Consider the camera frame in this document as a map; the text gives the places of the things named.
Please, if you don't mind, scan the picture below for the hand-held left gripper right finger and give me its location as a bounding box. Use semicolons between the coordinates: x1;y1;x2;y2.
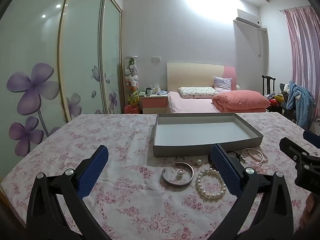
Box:
210;144;294;240

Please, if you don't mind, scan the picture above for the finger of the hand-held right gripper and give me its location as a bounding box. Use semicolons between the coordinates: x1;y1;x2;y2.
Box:
279;137;313;161
303;129;320;146

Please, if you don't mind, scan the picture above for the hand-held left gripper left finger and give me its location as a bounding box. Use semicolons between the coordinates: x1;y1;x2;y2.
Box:
26;144;110;240

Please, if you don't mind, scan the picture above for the white pearl bracelet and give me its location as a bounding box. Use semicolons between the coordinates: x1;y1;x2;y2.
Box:
195;167;227;201

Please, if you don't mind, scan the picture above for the pink pearl bracelet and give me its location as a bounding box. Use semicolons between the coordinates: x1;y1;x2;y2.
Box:
246;148;269;166

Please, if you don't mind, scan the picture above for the grey cardboard box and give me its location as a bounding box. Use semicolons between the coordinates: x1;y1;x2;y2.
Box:
153;113;264;157

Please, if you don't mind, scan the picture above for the silver open bangle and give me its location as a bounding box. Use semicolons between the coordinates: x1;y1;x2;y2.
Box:
161;162;195;185

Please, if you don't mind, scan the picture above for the blue bathrobe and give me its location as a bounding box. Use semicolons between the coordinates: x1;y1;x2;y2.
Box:
286;80;316;130

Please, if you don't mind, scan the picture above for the floral pink tablecloth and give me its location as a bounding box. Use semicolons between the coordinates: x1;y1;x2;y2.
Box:
1;112;320;240

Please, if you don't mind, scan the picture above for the black wooden chair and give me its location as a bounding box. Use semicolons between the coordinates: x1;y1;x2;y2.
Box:
261;75;277;98

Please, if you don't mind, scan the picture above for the folded pink quilt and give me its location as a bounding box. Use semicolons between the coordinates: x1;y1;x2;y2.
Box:
212;90;271;113

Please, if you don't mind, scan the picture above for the bed with pink sheet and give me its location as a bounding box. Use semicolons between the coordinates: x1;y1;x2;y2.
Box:
166;63;271;114

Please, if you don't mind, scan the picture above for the pink striped curtain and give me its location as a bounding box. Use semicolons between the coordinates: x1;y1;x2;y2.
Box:
284;6;320;127

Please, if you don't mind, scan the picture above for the white patterned pillow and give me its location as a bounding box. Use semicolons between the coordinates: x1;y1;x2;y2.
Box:
178;86;219;99

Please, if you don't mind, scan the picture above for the purple pillow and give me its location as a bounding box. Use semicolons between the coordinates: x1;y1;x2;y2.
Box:
213;76;233;92

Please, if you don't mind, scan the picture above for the pink and cream nightstand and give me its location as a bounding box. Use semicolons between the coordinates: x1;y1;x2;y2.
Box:
139;90;169;114

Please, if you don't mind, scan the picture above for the stack of plush toys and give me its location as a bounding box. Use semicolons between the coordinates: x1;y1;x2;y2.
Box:
124;56;140;105

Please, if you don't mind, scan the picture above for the floral glass sliding wardrobe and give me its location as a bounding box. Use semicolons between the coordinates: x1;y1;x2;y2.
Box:
0;0;125;158

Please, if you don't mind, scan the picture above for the curtain rod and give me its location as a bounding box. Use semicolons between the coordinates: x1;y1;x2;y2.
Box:
279;6;312;12

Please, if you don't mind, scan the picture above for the white air conditioner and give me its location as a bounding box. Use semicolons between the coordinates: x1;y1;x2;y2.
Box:
233;9;262;29

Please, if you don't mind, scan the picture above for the black bracelet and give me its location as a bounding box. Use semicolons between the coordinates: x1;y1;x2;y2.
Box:
208;150;247;171

